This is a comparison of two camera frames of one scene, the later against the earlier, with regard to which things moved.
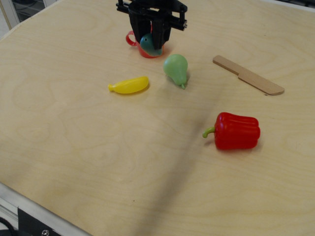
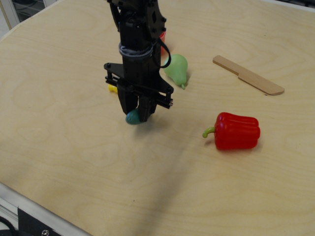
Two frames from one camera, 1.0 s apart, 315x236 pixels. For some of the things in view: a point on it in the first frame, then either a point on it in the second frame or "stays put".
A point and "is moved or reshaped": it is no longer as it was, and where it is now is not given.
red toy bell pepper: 234,132 stays put
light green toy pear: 175,66 stays put
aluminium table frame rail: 10,201 stays put
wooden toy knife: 246,76 stays put
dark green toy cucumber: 147,44 is moved or reshaped
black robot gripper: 173,10 to 140,74
